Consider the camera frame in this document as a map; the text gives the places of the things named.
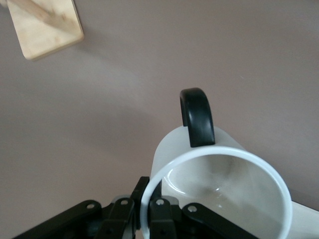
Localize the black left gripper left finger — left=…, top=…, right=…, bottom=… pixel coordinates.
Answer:
left=9, top=176, right=151, bottom=239

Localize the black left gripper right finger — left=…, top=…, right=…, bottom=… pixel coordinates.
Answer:
left=149, top=196, right=255, bottom=239

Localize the white cup black handle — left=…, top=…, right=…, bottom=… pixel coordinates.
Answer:
left=139, top=87, right=294, bottom=239

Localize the wooden cup rack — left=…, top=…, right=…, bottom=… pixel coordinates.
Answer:
left=6, top=0, right=85, bottom=61

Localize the cream plastic tray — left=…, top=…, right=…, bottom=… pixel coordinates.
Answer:
left=290, top=200, right=319, bottom=239

